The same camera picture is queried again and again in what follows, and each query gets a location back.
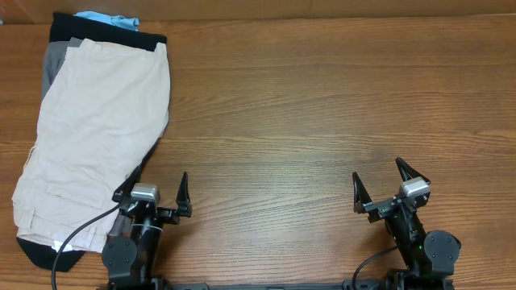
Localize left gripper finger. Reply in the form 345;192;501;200
176;172;193;218
112;165;142;202

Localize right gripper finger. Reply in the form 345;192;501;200
352;172;373;213
395;157;431;184

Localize beige shorts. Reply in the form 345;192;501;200
12;39;170;251

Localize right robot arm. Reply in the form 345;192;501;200
351;157;461;290

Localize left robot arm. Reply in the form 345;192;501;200
102;166;193;289

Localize grey shorts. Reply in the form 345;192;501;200
41;37;82;99

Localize light blue garment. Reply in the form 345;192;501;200
75;11;140;31

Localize black garment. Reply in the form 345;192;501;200
16;12;167;272

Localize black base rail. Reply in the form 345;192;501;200
96;275;456;290

